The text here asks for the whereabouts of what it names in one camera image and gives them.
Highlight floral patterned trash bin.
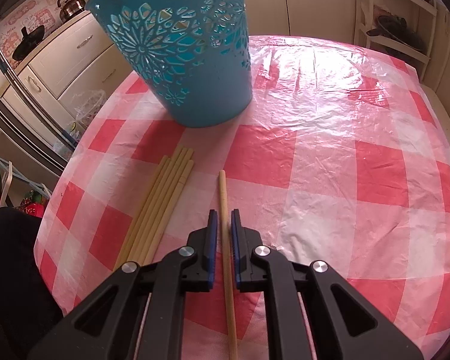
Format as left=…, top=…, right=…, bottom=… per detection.
left=72, top=89, right=107, bottom=128

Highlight black pan on shelf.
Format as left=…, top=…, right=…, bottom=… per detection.
left=366, top=15, right=426, bottom=53

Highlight blue perforated plastic basket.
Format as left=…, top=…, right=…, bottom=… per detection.
left=86, top=0, right=253, bottom=128

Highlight white kitchen cabinets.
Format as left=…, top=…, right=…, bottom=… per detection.
left=0, top=0, right=450, bottom=144

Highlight white shelf rack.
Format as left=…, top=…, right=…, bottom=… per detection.
left=353, top=0, right=438, bottom=80

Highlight copper kettle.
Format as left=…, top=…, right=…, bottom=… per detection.
left=57, top=0, right=86, bottom=23

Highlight black wok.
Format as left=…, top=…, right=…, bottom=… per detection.
left=12, top=25, right=45, bottom=62

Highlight red white checkered tablecloth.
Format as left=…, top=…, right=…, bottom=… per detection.
left=34, top=37, right=450, bottom=359

